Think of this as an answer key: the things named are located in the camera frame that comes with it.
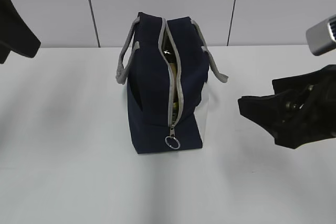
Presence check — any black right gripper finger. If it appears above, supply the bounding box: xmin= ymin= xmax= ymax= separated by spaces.
xmin=238 ymin=95 xmax=310 ymax=150
xmin=272 ymin=65 xmax=335 ymax=94

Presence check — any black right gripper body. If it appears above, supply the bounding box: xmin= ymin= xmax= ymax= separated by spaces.
xmin=285 ymin=76 xmax=335 ymax=140

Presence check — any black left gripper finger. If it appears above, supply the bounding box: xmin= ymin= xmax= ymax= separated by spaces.
xmin=1 ymin=0 xmax=41 ymax=64

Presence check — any navy and white lunch bag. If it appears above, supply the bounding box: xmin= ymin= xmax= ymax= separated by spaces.
xmin=116 ymin=12 xmax=228 ymax=154

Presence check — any green lidded glass container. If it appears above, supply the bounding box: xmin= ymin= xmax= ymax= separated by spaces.
xmin=160 ymin=26 xmax=184 ymax=126

